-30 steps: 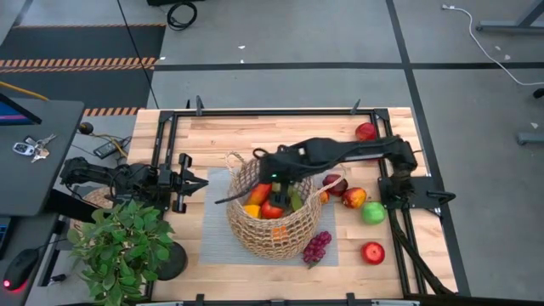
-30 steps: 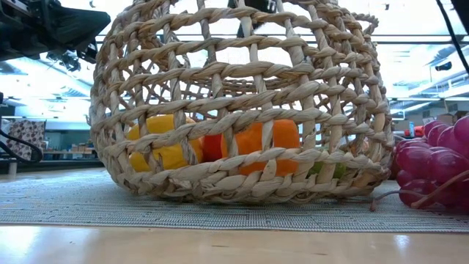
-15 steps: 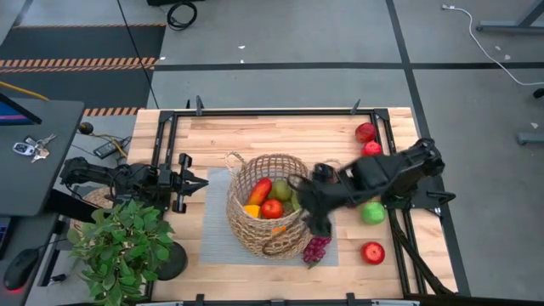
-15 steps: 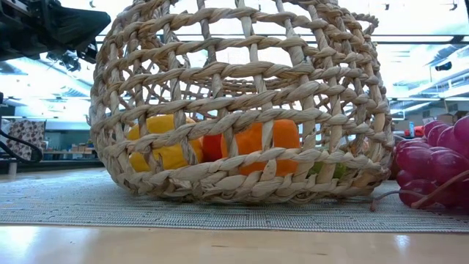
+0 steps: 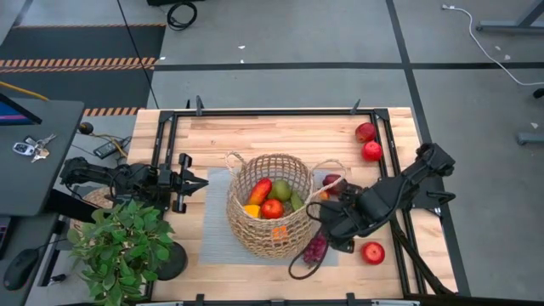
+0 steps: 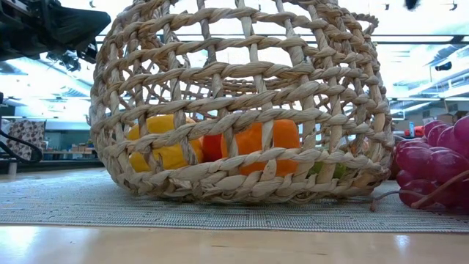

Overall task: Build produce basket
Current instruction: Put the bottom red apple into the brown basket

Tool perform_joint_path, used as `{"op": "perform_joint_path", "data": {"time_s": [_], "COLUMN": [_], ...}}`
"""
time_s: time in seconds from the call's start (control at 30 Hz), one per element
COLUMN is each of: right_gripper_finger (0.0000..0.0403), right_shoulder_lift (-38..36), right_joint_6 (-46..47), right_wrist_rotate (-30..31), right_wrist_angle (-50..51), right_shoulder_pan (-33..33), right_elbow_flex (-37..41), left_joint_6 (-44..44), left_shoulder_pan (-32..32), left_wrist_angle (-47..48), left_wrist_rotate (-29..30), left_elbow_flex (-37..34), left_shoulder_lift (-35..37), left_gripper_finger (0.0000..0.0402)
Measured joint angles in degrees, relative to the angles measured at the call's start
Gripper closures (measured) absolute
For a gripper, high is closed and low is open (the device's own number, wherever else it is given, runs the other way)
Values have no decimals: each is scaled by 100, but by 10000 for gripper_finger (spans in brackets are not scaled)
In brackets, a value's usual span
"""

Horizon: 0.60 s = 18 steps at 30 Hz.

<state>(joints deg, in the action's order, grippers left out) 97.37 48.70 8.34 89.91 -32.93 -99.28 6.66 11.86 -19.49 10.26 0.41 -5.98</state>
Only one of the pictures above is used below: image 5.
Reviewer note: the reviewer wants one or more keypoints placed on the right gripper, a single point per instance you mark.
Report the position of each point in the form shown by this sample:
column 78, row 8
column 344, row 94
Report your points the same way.
column 348, row 221

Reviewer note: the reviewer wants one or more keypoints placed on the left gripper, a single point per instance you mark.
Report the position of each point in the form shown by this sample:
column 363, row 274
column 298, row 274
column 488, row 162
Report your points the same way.
column 178, row 187

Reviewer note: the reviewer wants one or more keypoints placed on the small orange fruit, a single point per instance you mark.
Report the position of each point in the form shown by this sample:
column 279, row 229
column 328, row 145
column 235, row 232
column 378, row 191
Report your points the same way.
column 324, row 195

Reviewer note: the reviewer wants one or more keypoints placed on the red apple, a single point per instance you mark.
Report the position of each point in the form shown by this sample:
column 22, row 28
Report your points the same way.
column 373, row 253
column 365, row 132
column 372, row 151
column 272, row 208

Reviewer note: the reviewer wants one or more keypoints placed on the dark red round fruit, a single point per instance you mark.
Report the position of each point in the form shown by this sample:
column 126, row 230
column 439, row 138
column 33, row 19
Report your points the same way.
column 331, row 179

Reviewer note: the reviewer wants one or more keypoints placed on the purple grape bunch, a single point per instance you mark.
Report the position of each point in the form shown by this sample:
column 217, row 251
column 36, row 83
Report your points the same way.
column 315, row 250

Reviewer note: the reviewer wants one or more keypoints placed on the green long vegetable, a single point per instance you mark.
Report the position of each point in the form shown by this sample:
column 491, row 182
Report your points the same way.
column 296, row 200

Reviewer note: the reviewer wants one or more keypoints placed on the yellow bell pepper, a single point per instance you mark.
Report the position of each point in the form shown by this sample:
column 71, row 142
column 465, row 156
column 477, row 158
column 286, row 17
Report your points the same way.
column 252, row 210

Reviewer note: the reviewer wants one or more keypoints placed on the red and yellow mango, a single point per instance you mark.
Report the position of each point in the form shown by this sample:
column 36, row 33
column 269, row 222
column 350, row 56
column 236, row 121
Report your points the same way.
column 260, row 191

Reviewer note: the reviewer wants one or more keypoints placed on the orange bell pepper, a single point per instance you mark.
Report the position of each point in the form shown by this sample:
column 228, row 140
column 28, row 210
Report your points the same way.
column 279, row 234

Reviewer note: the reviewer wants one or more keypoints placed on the green round fruit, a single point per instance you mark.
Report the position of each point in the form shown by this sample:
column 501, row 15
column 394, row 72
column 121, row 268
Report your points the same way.
column 280, row 190

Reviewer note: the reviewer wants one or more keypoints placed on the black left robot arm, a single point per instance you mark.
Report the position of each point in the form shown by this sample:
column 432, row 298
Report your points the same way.
column 98, row 172

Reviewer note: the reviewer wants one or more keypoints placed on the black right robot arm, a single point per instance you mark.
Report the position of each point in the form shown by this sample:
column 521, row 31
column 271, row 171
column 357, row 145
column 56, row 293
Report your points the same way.
column 433, row 159

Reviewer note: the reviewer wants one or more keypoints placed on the grey woven placemat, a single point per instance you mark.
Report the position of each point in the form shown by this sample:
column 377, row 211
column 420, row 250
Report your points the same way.
column 214, row 221

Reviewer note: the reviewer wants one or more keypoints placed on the black power adapter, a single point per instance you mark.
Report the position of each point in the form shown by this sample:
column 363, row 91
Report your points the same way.
column 106, row 149

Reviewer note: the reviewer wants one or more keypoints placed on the round wicker mat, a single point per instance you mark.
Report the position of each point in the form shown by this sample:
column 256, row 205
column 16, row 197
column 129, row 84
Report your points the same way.
column 100, row 199

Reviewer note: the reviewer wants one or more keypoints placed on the potted green plant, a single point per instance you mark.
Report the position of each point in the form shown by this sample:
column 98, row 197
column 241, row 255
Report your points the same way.
column 119, row 251

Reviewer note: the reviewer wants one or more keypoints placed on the dark grey side desk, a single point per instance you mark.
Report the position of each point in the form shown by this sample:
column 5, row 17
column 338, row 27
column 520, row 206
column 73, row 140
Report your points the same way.
column 38, row 170

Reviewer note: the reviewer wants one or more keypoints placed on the key bunch with fob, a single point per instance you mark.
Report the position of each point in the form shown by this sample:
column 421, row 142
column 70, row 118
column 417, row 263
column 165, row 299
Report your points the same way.
column 36, row 146

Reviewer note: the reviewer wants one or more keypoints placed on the black hazard-striped floor mat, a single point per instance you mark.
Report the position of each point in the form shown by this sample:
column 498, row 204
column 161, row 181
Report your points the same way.
column 85, row 42

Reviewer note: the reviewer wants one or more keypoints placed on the monitor with blue screen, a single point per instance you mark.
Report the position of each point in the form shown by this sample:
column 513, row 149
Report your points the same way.
column 13, row 115

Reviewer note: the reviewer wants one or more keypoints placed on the black computer mouse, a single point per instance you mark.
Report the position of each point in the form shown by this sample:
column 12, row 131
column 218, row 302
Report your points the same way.
column 19, row 270

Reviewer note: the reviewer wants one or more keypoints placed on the dark keyboard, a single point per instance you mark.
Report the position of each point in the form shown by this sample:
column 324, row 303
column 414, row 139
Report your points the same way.
column 3, row 236

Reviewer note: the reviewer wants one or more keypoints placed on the grey furniture foot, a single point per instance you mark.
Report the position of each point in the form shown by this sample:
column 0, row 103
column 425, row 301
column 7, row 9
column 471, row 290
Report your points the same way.
column 529, row 138

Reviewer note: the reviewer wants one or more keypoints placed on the black frame clamp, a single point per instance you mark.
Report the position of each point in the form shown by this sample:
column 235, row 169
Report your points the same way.
column 200, row 299
column 350, row 298

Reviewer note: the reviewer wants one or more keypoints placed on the black slanted rig post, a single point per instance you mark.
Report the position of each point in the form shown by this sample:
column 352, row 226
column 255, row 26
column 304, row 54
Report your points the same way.
column 421, row 263

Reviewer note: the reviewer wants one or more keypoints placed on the black metal table frame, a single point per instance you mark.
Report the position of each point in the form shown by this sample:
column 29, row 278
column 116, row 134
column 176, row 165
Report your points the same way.
column 276, row 112

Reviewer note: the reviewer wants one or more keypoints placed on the grey desk frame leg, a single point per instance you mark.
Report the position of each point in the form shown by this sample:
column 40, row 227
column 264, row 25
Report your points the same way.
column 510, row 27

